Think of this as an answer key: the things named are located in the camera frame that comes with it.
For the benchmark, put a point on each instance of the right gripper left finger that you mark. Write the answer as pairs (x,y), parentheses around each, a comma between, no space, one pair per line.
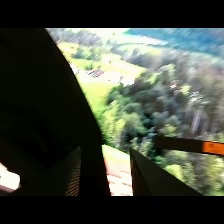
(71,176)

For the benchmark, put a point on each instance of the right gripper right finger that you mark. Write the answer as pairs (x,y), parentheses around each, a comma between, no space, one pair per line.
(150,181)

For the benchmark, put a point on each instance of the black pants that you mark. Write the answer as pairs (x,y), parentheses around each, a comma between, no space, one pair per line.
(40,100)

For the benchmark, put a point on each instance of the black strip with orange tag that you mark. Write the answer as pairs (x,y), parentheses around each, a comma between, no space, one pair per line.
(186,144)

